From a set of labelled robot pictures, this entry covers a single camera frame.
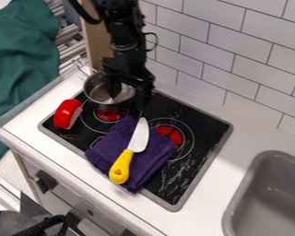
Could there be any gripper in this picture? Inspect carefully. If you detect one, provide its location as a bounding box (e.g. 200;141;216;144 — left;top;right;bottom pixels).
99;49;157;115

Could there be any green cloth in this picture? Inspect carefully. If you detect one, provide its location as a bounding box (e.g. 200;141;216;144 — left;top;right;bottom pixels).
0;0;62;170

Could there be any purple cloth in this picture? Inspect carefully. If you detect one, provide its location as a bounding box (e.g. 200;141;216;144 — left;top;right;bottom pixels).
84;114;180;195

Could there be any toy stove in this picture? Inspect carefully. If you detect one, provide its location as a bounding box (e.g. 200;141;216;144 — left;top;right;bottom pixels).
36;88;234;213

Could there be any toy sink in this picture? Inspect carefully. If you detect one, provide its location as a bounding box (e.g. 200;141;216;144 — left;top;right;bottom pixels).
219;149;295;236

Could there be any red toy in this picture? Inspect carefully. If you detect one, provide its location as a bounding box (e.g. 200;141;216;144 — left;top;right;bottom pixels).
53;99;85;130

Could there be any yellow handled toy knife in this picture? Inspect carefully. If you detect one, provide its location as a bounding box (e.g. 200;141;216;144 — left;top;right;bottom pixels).
108;117;150;185

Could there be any silver pot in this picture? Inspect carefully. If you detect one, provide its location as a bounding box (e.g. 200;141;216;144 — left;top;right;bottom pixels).
75;60;138;109

